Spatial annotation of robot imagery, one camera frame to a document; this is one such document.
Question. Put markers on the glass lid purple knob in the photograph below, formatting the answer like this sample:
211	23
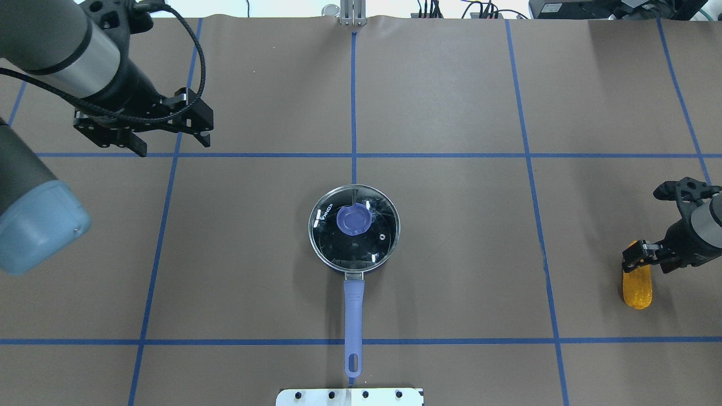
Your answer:
354	229

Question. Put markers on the dark blue saucepan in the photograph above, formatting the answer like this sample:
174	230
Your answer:
353	289

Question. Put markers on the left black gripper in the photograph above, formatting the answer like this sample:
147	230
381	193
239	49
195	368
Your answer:
131	84

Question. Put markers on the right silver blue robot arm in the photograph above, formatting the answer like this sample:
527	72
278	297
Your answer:
706	222

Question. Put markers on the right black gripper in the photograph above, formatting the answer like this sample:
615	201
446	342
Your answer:
689	239

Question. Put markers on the yellow plastic corn cob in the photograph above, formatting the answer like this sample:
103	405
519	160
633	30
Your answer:
637	288

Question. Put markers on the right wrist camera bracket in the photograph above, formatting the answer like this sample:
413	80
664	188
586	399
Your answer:
688	193

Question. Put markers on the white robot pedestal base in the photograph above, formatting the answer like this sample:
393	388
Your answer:
352	396

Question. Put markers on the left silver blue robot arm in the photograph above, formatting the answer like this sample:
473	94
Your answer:
78	54

